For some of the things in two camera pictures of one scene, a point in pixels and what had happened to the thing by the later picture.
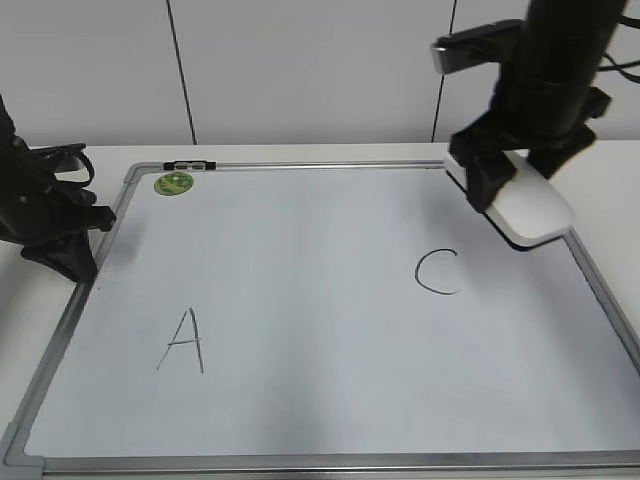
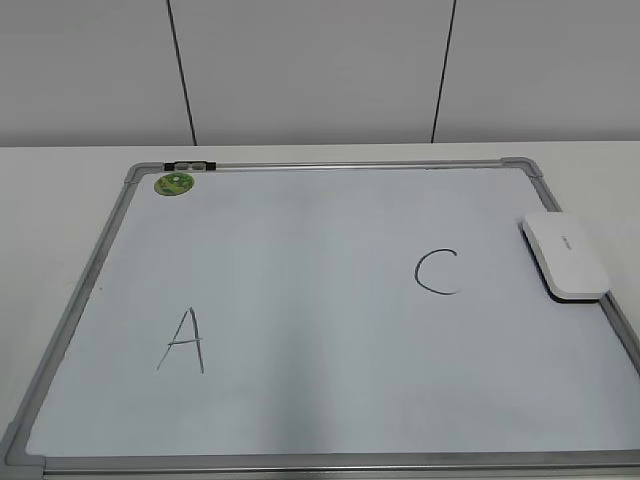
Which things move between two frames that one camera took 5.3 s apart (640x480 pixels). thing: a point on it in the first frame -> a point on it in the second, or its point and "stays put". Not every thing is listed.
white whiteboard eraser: (533, 210) -> (566, 257)
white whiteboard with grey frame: (327, 321) stays put
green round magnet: (173, 184) stays put
